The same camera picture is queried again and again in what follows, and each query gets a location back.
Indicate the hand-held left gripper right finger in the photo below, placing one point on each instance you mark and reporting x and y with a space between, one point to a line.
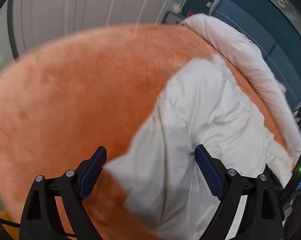
208 172

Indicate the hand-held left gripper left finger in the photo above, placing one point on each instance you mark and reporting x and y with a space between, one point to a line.
93 172

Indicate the white quilted jacket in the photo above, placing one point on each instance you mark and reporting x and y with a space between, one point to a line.
203 110

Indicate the orange plush bed blanket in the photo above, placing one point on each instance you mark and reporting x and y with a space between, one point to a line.
78 92

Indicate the blue padded headboard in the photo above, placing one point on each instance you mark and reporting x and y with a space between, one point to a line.
278 40

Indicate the dark nightstand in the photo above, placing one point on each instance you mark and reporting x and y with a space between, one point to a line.
173 18

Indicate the yellow tissue pack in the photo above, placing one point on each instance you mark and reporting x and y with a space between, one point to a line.
177 8

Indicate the white panelled wardrobe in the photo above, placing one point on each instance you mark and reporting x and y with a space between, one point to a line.
90 2

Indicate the framed wall picture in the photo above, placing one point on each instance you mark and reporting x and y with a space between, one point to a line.
285 5

